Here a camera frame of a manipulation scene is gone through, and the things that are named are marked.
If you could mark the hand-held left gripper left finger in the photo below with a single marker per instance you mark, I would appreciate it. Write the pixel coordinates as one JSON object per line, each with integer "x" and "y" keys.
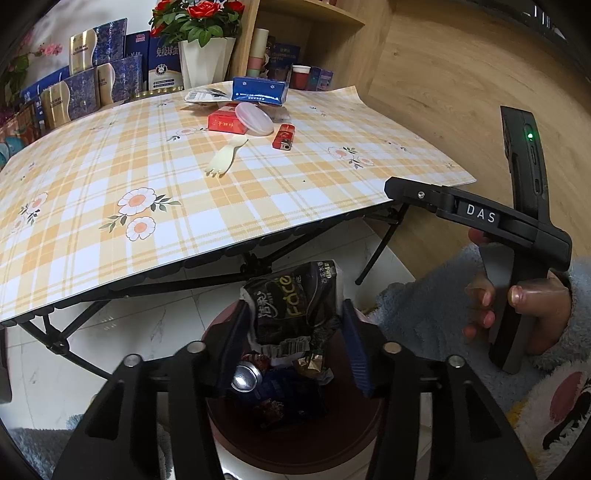
{"x": 235, "y": 332}

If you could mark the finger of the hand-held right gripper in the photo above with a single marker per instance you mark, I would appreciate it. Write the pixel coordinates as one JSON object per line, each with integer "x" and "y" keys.
{"x": 411, "y": 191}

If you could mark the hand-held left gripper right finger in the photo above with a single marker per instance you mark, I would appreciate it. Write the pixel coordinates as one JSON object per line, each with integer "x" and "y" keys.
{"x": 360, "y": 350}

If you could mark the crushed red can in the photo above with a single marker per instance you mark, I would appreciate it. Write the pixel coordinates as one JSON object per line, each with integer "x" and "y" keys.
{"x": 247, "y": 377}

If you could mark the black snack bag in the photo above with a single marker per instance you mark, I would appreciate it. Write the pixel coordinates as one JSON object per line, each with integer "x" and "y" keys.
{"x": 286, "y": 304}

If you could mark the dark red round bin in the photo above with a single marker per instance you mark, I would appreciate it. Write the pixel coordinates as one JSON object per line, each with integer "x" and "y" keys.
{"x": 286, "y": 438}

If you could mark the red lighter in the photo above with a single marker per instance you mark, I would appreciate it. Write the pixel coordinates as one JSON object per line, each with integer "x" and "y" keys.
{"x": 282, "y": 137}

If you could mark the white plastic spork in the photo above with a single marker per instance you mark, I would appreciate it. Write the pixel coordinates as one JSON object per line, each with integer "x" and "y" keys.
{"x": 224, "y": 159}

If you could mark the blue cardboard box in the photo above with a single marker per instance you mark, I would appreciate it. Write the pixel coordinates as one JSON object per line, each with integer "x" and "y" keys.
{"x": 258, "y": 90}

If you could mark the person's right forearm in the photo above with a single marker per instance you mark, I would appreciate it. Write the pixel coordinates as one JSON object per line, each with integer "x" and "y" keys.
{"x": 568, "y": 406}

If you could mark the person's right hand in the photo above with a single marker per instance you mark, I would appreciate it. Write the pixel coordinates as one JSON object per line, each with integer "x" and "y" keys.
{"x": 547, "y": 314}

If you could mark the blue and purple box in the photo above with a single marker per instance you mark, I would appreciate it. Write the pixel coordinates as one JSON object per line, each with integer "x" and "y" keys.
{"x": 321, "y": 78}

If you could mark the clear plastic wrapper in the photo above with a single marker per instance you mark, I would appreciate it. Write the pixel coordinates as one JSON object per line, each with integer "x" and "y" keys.
{"x": 276, "y": 112}

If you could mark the red cup with white rim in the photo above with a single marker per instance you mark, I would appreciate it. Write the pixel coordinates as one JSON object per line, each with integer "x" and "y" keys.
{"x": 300, "y": 78}

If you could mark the wooden shelf unit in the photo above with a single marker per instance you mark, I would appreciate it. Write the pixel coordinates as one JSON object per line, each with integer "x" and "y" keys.
{"x": 323, "y": 46}

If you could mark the translucent white plastic lid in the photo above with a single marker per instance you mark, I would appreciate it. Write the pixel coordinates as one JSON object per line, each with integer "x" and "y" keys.
{"x": 254, "y": 120}

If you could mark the blue shelf box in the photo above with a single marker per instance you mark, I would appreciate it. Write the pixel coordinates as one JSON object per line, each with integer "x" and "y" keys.
{"x": 284, "y": 57}

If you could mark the red cigarette pack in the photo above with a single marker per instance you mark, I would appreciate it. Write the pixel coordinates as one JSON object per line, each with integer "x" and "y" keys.
{"x": 226, "y": 121}

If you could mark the stack of pastel cups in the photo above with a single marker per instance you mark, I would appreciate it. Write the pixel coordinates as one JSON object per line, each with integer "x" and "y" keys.
{"x": 258, "y": 53}

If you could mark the white flat packet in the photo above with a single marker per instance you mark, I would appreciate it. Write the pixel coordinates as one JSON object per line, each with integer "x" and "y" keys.
{"x": 205, "y": 95}

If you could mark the white faceted flower pot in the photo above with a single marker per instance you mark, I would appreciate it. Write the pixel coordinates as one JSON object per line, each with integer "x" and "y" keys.
{"x": 205, "y": 62}

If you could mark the red rose plant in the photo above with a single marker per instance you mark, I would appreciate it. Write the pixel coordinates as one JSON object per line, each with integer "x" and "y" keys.
{"x": 198, "y": 18}

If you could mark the blue box with round emblem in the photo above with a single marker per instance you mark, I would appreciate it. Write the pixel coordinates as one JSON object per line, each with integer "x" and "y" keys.
{"x": 165, "y": 62}

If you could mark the patterned tin planter box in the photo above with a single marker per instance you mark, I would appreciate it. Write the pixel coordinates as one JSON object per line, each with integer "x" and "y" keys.
{"x": 18, "y": 134}

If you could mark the dark blue box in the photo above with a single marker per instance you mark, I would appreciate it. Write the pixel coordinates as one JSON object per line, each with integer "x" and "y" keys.
{"x": 137, "y": 46}

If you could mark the long blue box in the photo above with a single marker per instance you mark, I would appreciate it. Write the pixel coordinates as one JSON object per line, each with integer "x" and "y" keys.
{"x": 44, "y": 85}

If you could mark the pink blossom bouquet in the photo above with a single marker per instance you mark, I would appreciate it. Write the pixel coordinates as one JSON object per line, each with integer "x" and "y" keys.
{"x": 18, "y": 64}

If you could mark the black folding table frame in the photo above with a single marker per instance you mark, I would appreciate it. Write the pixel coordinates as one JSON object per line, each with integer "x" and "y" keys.
{"x": 138, "y": 295}

